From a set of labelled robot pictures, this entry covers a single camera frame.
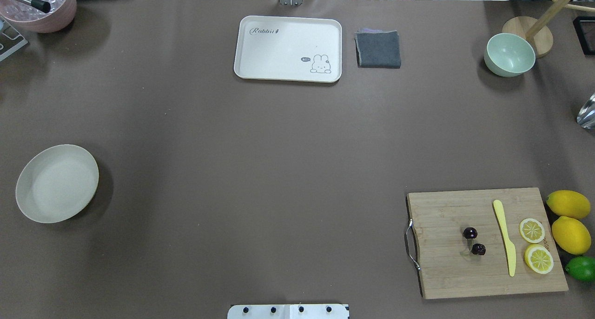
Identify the dark red cherry lower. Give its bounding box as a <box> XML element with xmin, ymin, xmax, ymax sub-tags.
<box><xmin>470</xmin><ymin>243</ymin><xmax>487</xmax><ymax>256</ymax></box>

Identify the lemon slice upper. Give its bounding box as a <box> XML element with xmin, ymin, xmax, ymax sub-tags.
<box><xmin>519</xmin><ymin>218</ymin><xmax>546</xmax><ymax>244</ymax></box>

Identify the dark red cherry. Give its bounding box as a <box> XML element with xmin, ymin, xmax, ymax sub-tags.
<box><xmin>463</xmin><ymin>226</ymin><xmax>478</xmax><ymax>240</ymax></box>
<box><xmin>470</xmin><ymin>243</ymin><xmax>487</xmax><ymax>256</ymax></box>

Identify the cream rabbit tray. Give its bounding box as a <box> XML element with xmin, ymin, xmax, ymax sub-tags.
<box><xmin>233</xmin><ymin>15</ymin><xmax>343</xmax><ymax>83</ymax></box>

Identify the purple cloth under grey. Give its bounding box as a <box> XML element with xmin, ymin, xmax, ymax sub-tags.
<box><xmin>357</xmin><ymin>28</ymin><xmax>396</xmax><ymax>33</ymax></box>

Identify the yellow lemon far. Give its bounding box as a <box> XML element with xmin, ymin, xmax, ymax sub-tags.
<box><xmin>545</xmin><ymin>190</ymin><xmax>591</xmax><ymax>219</ymax></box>

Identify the green lime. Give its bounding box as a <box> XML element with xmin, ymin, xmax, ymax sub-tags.
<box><xmin>564</xmin><ymin>256</ymin><xmax>595</xmax><ymax>282</ymax></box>

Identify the steel tongs black tip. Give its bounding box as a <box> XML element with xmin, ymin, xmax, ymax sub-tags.
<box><xmin>14</xmin><ymin>0</ymin><xmax>51</xmax><ymax>13</ymax></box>

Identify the yellow lemon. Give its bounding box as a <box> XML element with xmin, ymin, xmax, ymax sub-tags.
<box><xmin>545</xmin><ymin>190</ymin><xmax>591</xmax><ymax>219</ymax></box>
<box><xmin>552</xmin><ymin>216</ymin><xmax>592</xmax><ymax>255</ymax></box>

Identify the dark red cherry upper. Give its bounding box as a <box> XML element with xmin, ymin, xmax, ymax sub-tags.
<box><xmin>463</xmin><ymin>226</ymin><xmax>478</xmax><ymax>240</ymax></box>

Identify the yellow lemon near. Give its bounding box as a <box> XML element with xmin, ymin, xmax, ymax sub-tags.
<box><xmin>552</xmin><ymin>216</ymin><xmax>592</xmax><ymax>255</ymax></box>

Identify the beige round plate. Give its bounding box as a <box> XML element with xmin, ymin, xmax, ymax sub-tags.
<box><xmin>15</xmin><ymin>145</ymin><xmax>99</xmax><ymax>224</ymax></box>

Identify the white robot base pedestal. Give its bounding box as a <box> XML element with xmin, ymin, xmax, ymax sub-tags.
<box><xmin>227</xmin><ymin>304</ymin><xmax>350</xmax><ymax>319</ymax></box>

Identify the lemon slice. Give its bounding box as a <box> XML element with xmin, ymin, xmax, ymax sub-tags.
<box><xmin>523</xmin><ymin>244</ymin><xmax>554</xmax><ymax>274</ymax></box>
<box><xmin>519</xmin><ymin>218</ymin><xmax>546</xmax><ymax>244</ymax></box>

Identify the mint green bowl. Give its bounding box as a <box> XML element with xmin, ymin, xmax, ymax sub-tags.
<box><xmin>483</xmin><ymin>33</ymin><xmax>537</xmax><ymax>77</ymax></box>

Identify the lemon slice lower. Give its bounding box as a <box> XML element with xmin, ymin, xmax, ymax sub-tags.
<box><xmin>523</xmin><ymin>244</ymin><xmax>554</xmax><ymax>274</ymax></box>

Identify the wooden cup stand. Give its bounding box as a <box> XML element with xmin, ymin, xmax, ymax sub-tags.
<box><xmin>502</xmin><ymin>0</ymin><xmax>594</xmax><ymax>58</ymax></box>

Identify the black framed tray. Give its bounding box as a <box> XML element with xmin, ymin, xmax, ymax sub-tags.
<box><xmin>572</xmin><ymin>16</ymin><xmax>595</xmax><ymax>56</ymax></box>

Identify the yellow plastic knife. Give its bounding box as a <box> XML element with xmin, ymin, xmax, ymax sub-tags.
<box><xmin>492</xmin><ymin>199</ymin><xmax>516</xmax><ymax>277</ymax></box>

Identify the bamboo cutting board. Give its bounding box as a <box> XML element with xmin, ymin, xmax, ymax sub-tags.
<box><xmin>406</xmin><ymin>187</ymin><xmax>568</xmax><ymax>299</ymax></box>

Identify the stainless steel scoop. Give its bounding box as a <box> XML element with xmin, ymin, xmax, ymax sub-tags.
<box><xmin>576</xmin><ymin>93</ymin><xmax>595</xmax><ymax>130</ymax></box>

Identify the grey folded cloth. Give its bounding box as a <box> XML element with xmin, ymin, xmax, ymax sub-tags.
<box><xmin>355</xmin><ymin>31</ymin><xmax>402</xmax><ymax>69</ymax></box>

